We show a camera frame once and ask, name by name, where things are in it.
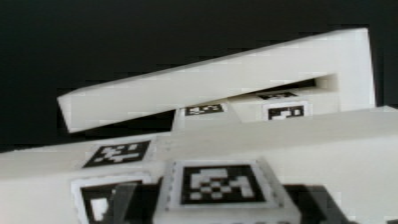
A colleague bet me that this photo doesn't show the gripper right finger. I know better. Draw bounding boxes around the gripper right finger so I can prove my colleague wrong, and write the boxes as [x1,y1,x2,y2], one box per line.
[284,184,359,224]

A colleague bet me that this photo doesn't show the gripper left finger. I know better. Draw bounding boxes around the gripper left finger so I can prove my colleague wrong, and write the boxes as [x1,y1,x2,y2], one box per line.
[99,182,160,224]

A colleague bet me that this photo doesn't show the small white tagged cube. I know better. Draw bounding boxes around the small white tagged cube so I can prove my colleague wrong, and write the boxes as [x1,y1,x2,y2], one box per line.
[153,160,302,224]

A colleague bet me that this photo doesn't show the long white front leg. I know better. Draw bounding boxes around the long white front leg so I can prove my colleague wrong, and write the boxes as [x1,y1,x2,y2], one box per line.
[0,107,398,224]

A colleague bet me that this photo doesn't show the long white leg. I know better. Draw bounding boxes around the long white leg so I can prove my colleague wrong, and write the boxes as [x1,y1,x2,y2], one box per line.
[59,28,377,132]
[0,107,398,224]

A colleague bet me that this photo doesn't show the short white chair leg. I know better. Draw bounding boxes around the short white chair leg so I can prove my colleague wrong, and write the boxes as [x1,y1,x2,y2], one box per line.
[172,101,240,131]
[229,90,339,122]

